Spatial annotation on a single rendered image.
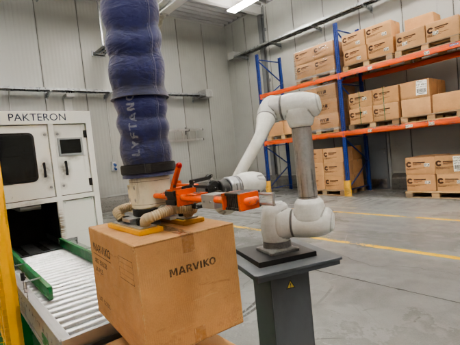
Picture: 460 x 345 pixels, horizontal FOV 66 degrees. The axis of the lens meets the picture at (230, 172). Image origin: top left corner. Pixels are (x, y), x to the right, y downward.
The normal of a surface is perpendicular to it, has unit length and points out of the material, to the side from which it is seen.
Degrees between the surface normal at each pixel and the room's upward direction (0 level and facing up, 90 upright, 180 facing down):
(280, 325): 90
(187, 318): 90
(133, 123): 73
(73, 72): 90
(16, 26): 90
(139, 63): 80
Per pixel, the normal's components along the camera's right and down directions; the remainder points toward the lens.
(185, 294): 0.58, -0.02
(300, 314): 0.34, 0.01
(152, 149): 0.43, -0.18
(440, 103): -0.77, 0.10
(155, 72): 0.80, 0.08
